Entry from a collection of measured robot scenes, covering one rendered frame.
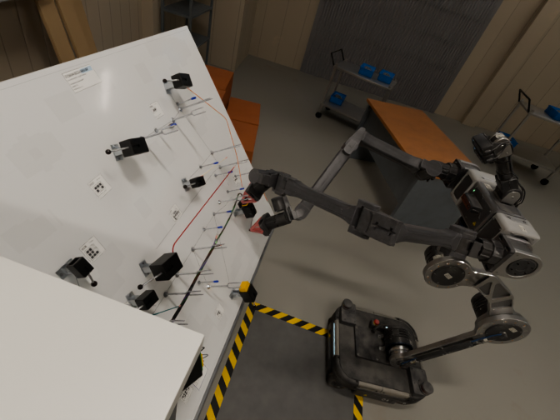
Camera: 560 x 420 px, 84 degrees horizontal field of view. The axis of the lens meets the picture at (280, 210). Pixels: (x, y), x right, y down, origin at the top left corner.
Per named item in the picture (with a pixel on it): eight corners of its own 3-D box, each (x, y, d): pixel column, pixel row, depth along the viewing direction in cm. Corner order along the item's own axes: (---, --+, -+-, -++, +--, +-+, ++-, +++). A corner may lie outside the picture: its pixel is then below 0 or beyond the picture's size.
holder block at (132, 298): (107, 311, 78) (128, 310, 75) (134, 288, 86) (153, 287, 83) (116, 325, 79) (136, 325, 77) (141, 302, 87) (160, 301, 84)
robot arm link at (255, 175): (287, 197, 121) (292, 175, 119) (267, 195, 112) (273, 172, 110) (265, 187, 128) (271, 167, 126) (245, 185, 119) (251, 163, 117)
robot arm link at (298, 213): (306, 215, 131) (302, 217, 139) (297, 189, 131) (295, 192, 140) (279, 223, 129) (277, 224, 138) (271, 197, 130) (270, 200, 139)
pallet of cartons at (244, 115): (263, 137, 419) (277, 82, 371) (244, 193, 323) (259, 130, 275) (198, 117, 412) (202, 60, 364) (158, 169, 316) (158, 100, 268)
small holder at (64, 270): (77, 294, 72) (95, 293, 69) (52, 270, 68) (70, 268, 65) (91, 278, 75) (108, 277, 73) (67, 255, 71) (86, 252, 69)
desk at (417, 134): (391, 162, 459) (422, 110, 405) (441, 242, 346) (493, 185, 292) (342, 154, 440) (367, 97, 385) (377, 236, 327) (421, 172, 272)
